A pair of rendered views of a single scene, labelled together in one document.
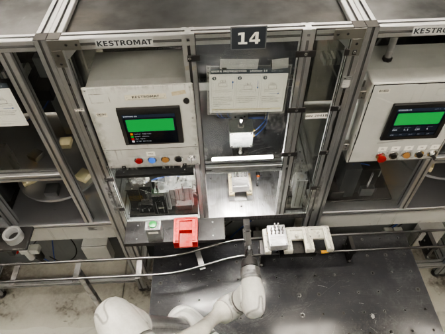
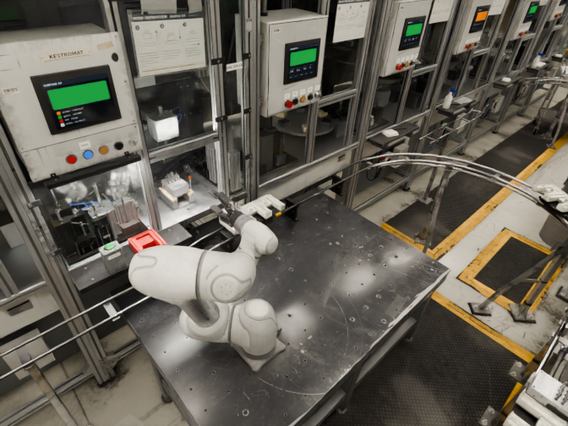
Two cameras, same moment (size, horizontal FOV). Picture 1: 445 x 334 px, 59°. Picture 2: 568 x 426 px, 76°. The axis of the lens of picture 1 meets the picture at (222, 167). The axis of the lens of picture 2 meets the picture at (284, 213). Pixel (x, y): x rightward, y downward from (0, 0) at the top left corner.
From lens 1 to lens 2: 88 cm
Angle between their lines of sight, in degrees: 33
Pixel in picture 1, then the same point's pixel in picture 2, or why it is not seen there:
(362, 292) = (319, 233)
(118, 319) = (169, 251)
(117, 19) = not seen: outside the picture
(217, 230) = (179, 233)
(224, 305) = not seen: hidden behind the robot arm
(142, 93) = (61, 49)
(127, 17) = not seen: outside the picture
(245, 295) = (255, 234)
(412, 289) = (347, 215)
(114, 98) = (25, 60)
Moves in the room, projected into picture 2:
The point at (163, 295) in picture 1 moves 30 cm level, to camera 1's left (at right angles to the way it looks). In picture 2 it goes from (153, 327) to (84, 368)
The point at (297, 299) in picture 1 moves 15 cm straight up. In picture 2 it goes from (279, 261) to (280, 242)
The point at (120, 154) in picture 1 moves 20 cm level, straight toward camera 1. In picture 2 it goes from (46, 155) to (84, 170)
